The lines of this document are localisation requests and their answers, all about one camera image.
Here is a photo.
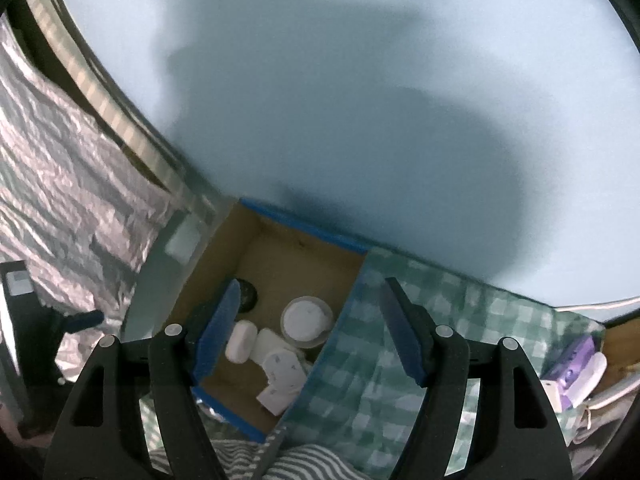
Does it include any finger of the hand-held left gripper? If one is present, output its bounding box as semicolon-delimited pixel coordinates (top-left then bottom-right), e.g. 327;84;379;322
56;309;106;334

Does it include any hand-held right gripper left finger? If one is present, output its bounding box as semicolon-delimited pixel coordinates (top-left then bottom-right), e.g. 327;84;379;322
42;279;242;480

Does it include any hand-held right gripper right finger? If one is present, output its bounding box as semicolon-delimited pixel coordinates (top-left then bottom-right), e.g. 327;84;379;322
377;276;573;480

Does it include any white oval case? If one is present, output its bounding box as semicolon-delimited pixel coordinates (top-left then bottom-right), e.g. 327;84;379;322
224;321;259;363

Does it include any round white disc dark rim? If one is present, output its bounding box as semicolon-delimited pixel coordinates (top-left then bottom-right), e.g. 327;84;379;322
235;277;260;312

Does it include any white charger adapter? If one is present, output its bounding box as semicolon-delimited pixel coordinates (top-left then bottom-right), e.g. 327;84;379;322
250;327;296;366

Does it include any white octagonal device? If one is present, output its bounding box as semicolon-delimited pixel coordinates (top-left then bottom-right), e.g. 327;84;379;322
262;349;308;393

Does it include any small white square device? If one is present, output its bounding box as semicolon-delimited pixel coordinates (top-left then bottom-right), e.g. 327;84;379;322
256;385;296;416

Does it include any blue cardboard box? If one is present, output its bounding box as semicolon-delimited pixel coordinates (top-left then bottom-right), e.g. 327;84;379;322
167;197;373;443

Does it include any green checked cloth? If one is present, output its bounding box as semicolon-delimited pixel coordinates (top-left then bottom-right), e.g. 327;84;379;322
135;247;608;480

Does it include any white packet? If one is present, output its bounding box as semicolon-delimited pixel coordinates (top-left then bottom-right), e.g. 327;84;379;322
164;215;203;263

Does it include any silver foil blanket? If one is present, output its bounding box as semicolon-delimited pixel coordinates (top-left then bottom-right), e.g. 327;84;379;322
0;10;192;377

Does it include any grey striped cloth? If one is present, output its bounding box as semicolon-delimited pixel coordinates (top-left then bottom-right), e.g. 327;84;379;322
145;437;376;480

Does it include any purple device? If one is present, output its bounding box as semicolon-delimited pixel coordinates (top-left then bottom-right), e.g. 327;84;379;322
542;335;596;411

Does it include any white rounded container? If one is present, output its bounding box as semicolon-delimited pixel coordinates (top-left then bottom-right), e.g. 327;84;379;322
570;351;608;408

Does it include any striped fabric edge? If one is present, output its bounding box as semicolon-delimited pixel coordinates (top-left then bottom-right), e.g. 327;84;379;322
22;0;212;202

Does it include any wooden box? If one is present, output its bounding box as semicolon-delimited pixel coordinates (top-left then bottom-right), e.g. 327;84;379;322
597;317;640;377

